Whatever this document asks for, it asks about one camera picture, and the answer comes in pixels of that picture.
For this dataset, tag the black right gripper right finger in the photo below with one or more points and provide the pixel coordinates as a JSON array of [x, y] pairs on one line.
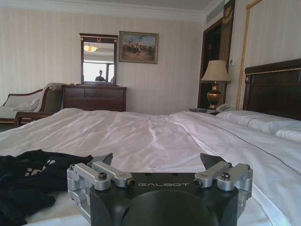
[[219, 173]]

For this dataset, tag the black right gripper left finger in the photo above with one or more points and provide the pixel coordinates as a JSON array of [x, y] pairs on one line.
[[103, 171]]

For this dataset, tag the white bed duvet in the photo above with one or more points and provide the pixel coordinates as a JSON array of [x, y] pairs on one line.
[[150, 150]]

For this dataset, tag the dark wooden nightstand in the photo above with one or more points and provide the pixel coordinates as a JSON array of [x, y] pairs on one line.
[[203, 110]]

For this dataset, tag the white desk telephone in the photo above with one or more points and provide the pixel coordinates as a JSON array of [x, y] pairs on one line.
[[223, 107]]

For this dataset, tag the white pillow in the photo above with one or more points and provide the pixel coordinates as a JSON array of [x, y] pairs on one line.
[[289, 134], [258, 120]]

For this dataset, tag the black printed garment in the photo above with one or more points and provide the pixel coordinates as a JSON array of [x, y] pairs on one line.
[[30, 180]]

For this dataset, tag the dark wooden dresser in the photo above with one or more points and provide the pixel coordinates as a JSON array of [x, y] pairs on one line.
[[94, 97]]

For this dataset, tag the brass table lamp beige shade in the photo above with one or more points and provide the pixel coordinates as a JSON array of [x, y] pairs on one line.
[[215, 80]]

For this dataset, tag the person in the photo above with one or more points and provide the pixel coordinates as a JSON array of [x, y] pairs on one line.
[[100, 75]]

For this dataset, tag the white cushion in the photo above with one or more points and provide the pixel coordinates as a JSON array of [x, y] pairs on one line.
[[27, 105]]

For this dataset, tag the dark wooden headboard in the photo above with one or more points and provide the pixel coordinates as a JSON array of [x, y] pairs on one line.
[[274, 87]]

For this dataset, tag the dark framed dresser mirror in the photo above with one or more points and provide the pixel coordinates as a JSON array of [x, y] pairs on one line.
[[98, 58]]

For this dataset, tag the framed landscape painting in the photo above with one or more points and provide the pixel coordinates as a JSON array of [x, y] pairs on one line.
[[138, 47]]

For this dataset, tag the beige chaise lounge wooden frame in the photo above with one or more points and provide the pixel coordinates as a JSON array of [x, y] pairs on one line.
[[28, 103]]

